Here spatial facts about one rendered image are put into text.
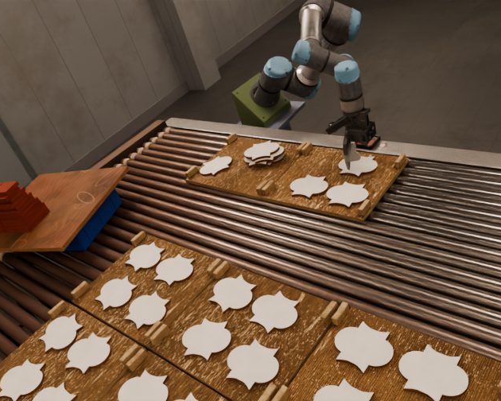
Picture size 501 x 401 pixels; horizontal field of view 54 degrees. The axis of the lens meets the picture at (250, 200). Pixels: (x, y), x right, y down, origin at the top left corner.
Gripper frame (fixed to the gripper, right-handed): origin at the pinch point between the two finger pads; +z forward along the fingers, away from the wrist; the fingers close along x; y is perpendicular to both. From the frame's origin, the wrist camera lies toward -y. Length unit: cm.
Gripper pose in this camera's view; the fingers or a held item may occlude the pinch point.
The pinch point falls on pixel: (356, 157)
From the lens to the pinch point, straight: 177.4
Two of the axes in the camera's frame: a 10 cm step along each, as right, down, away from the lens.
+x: 5.9, -5.9, 5.5
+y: 7.6, 1.7, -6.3
